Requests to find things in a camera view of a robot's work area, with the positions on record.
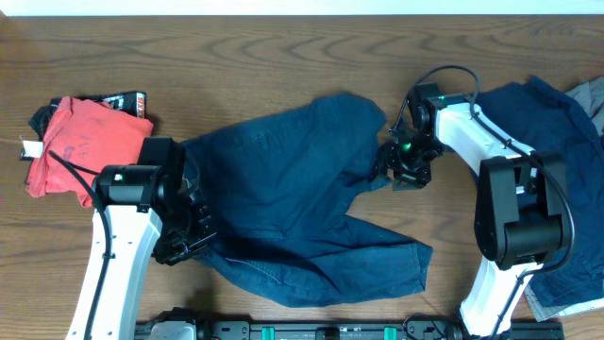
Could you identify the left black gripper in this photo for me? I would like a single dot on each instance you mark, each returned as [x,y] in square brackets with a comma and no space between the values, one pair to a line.
[187,239]

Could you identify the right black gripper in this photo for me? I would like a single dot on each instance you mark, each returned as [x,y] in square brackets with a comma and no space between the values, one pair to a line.
[389,158]

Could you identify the dark blue denim shorts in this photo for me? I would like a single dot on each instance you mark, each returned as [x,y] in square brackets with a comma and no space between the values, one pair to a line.
[279,189]

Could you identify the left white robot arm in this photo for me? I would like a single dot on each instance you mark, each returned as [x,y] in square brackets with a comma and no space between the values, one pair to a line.
[143,213]

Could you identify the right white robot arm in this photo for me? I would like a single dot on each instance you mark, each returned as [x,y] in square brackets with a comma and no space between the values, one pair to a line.
[522,215]

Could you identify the folded black printed garment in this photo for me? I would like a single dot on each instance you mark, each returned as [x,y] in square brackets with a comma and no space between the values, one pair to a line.
[132,102]

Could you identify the folded red t-shirt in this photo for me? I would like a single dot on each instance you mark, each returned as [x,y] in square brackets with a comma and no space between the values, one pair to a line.
[88,134]

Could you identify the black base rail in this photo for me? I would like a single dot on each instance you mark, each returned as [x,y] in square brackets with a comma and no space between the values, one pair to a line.
[186,324]

